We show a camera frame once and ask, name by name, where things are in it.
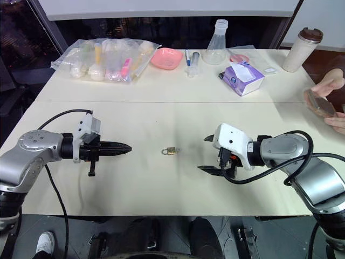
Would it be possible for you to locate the clear conical flask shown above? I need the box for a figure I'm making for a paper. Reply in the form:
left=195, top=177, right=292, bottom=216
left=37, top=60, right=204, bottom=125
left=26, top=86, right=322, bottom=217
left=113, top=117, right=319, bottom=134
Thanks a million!
left=202, top=18, right=230, bottom=66

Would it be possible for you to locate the clear flat plastic bag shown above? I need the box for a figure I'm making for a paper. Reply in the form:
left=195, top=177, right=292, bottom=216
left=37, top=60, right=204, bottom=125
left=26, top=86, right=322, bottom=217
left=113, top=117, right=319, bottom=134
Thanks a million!
left=227, top=44, right=279, bottom=76

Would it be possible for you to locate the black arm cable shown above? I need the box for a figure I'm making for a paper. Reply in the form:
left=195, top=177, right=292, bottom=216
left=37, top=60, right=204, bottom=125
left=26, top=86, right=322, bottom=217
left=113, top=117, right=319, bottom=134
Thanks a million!
left=37, top=108, right=94, bottom=259
left=219, top=130, right=345, bottom=186

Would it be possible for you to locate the white board panel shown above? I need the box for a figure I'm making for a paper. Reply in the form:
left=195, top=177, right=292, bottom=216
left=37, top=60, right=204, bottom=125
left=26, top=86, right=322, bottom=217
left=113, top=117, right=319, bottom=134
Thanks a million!
left=37, top=0, right=301, bottom=22

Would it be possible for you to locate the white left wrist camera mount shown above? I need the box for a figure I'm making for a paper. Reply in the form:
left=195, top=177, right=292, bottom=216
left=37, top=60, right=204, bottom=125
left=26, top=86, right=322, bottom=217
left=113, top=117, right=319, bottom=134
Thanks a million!
left=73, top=113, right=102, bottom=164

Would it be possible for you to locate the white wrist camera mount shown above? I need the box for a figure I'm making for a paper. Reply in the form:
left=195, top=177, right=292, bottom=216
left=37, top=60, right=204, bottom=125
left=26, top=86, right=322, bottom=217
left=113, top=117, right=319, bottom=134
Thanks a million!
left=73, top=113, right=102, bottom=164
left=212, top=123, right=256, bottom=172

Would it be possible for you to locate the yellow tube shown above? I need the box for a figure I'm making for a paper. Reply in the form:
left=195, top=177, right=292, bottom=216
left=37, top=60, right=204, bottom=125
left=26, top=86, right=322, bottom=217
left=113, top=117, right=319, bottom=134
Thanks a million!
left=94, top=44, right=104, bottom=65

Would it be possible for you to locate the pink petri dish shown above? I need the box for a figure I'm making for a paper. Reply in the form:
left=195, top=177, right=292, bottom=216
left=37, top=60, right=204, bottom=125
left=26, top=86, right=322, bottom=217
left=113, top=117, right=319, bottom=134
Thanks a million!
left=229, top=53, right=250, bottom=63

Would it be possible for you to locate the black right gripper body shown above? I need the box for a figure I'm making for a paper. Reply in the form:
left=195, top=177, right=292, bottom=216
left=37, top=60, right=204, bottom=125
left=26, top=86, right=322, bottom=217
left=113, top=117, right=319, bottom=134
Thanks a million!
left=217, top=147, right=240, bottom=180

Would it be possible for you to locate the brown smartphone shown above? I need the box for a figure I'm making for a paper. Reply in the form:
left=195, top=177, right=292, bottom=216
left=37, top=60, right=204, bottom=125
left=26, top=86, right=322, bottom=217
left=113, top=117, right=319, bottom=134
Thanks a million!
left=303, top=88, right=340, bottom=118

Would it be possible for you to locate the person's right hand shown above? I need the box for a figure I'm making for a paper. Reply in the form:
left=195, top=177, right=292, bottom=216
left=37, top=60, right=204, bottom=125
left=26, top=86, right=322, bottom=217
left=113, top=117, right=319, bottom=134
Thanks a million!
left=313, top=67, right=345, bottom=99

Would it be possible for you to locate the pink plastic dish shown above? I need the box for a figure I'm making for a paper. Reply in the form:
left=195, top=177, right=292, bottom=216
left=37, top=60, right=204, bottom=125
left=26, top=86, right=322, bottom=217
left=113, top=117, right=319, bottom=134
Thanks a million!
left=150, top=47, right=184, bottom=72

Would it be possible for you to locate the clear plastic syringe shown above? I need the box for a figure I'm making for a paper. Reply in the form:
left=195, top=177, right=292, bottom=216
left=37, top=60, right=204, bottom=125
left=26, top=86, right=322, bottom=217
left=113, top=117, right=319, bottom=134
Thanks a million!
left=185, top=51, right=202, bottom=79

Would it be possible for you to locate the pink highlighter marker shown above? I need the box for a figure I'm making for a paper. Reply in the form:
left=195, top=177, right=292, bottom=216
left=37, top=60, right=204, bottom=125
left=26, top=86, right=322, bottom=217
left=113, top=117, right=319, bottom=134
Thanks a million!
left=120, top=57, right=132, bottom=77

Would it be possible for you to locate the beige tumbler with brown lid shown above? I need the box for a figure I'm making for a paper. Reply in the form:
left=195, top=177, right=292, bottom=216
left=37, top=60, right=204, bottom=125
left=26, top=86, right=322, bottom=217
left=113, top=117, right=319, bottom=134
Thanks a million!
left=281, top=26, right=325, bottom=73

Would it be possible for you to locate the purple tissue box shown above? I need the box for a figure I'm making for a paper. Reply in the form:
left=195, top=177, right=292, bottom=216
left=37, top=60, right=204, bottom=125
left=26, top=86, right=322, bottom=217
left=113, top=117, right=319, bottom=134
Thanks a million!
left=223, top=61, right=266, bottom=97

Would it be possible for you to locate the thin white cable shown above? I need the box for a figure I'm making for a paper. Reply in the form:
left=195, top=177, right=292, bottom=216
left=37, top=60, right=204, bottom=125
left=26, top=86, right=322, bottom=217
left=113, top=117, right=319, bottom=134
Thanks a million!
left=77, top=161, right=85, bottom=210

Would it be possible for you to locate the dark metal frame post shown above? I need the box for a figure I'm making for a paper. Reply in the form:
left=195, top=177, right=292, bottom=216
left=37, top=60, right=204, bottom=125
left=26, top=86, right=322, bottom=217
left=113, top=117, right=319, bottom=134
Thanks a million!
left=268, top=0, right=307, bottom=50
left=33, top=0, right=68, bottom=55

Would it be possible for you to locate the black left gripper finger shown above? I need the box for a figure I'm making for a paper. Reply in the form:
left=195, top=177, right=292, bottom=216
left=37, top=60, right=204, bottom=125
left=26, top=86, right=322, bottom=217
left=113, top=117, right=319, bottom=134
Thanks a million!
left=99, top=140, right=133, bottom=150
left=99, top=148, right=132, bottom=158

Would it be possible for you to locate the white round ball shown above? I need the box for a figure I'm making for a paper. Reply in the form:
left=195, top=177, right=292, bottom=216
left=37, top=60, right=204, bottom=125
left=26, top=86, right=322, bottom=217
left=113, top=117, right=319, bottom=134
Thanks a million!
left=89, top=63, right=105, bottom=81

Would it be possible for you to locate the white sneaker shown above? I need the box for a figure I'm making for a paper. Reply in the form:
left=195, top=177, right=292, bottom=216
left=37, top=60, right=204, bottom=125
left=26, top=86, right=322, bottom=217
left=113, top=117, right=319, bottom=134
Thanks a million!
left=36, top=231, right=56, bottom=255

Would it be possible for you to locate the person's left hand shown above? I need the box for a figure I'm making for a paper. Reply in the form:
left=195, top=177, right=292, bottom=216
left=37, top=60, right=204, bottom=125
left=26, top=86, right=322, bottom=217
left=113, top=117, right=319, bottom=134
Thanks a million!
left=324, top=111, right=345, bottom=135

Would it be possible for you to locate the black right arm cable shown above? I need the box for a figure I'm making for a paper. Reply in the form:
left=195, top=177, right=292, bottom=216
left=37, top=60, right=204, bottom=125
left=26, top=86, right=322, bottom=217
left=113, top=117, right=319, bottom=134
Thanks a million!
left=219, top=130, right=345, bottom=186

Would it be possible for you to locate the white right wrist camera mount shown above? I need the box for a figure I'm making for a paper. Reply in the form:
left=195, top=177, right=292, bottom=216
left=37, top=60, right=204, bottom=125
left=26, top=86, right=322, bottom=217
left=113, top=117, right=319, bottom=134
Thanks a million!
left=212, top=123, right=256, bottom=172

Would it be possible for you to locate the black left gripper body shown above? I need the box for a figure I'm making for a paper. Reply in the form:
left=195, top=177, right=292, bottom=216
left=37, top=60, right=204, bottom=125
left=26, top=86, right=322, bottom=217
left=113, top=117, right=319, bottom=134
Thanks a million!
left=79, top=134, right=102, bottom=178

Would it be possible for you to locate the dark rounded shape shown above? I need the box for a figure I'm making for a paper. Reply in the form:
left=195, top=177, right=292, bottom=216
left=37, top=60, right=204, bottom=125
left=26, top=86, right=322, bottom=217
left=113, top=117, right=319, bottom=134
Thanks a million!
left=189, top=216, right=225, bottom=259

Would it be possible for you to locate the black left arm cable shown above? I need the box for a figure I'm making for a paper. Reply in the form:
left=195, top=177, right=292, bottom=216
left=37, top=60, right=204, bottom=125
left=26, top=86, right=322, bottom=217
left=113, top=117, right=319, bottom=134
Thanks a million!
left=37, top=108, right=94, bottom=259

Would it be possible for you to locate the clear plastic zip bag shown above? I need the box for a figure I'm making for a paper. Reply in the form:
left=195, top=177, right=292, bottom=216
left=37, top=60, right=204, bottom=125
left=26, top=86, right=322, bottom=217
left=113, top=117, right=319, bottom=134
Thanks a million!
left=50, top=38, right=163, bottom=85

